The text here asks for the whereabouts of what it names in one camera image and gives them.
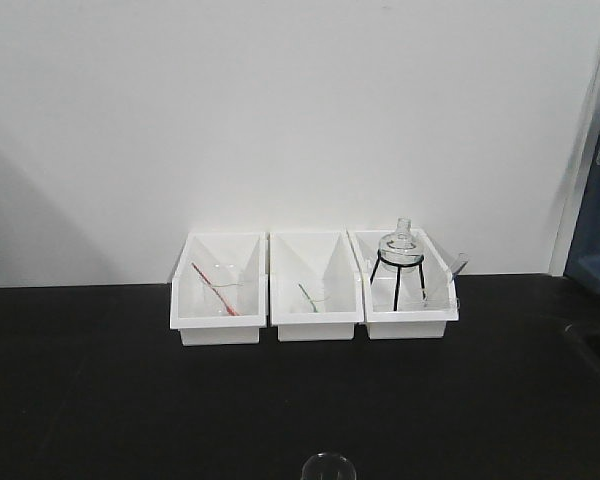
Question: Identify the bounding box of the clear glass beaker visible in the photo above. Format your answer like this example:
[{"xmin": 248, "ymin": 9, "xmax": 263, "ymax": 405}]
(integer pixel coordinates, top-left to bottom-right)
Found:
[{"xmin": 299, "ymin": 438, "xmax": 359, "ymax": 480}]

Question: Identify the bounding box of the middle white plastic bin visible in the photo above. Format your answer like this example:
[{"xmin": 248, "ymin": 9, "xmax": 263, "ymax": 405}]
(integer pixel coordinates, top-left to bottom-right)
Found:
[{"xmin": 269, "ymin": 231, "xmax": 364, "ymax": 342}]

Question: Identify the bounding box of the white plastic bin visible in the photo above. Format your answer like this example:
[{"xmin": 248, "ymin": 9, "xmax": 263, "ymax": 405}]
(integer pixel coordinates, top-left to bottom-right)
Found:
[
  {"xmin": 269, "ymin": 231, "xmax": 364, "ymax": 342},
  {"xmin": 347, "ymin": 228, "xmax": 459, "ymax": 340},
  {"xmin": 169, "ymin": 232, "xmax": 269, "ymax": 346}
]

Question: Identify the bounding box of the left white plastic bin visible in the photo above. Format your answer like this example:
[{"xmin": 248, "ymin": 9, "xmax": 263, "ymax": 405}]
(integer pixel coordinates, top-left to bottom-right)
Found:
[{"xmin": 169, "ymin": 232, "xmax": 269, "ymax": 346}]

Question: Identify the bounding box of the round glass flask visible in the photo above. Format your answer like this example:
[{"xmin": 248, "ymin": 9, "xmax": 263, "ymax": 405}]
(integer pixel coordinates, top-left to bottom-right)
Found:
[{"xmin": 378, "ymin": 218, "xmax": 424, "ymax": 271}]

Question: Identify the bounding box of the right white plastic bin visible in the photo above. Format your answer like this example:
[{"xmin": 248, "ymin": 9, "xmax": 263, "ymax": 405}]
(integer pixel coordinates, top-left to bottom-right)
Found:
[{"xmin": 347, "ymin": 228, "xmax": 459, "ymax": 340}]

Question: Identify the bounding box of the clear glass test tube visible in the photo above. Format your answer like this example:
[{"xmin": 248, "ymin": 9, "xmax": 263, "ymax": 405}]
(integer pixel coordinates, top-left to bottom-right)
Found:
[{"xmin": 424, "ymin": 253, "xmax": 470, "ymax": 305}]

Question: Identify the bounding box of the black wire tripod stand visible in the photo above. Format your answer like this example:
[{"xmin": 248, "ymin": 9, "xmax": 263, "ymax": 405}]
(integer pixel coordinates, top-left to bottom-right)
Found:
[{"xmin": 369, "ymin": 250, "xmax": 427, "ymax": 312}]

